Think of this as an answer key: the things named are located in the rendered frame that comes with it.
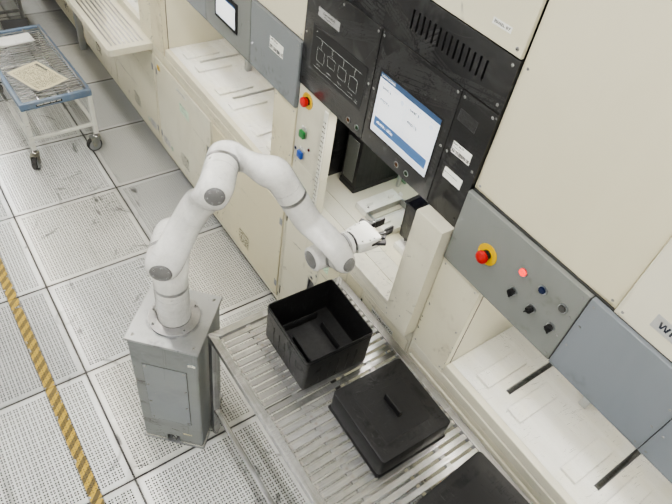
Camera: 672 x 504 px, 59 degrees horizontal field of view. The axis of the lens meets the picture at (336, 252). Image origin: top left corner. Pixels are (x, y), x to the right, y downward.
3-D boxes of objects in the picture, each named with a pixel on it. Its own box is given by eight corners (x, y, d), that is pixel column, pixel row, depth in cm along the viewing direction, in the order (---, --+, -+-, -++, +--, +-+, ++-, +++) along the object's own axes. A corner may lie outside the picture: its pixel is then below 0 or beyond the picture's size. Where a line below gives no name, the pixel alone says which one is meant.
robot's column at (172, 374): (143, 435, 265) (122, 338, 210) (167, 382, 284) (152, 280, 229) (204, 449, 264) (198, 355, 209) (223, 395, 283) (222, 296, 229)
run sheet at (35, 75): (3, 73, 360) (3, 71, 358) (37, 59, 374) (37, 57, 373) (37, 93, 350) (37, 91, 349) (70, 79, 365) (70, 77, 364)
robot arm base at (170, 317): (139, 331, 213) (133, 299, 200) (159, 291, 226) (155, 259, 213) (190, 342, 212) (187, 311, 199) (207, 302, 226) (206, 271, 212)
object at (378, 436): (327, 406, 203) (332, 386, 193) (394, 370, 216) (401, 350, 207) (376, 479, 187) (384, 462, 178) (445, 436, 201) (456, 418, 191)
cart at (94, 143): (-14, 95, 417) (-36, 30, 382) (61, 79, 443) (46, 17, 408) (34, 173, 370) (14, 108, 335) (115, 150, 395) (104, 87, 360)
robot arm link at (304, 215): (324, 197, 168) (364, 262, 189) (293, 181, 180) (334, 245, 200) (302, 218, 166) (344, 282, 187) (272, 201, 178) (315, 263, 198)
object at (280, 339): (326, 306, 232) (332, 277, 220) (366, 359, 218) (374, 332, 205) (264, 333, 220) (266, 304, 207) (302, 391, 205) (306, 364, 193)
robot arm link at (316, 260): (351, 239, 190) (333, 230, 197) (318, 254, 184) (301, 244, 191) (352, 262, 195) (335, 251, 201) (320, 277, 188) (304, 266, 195)
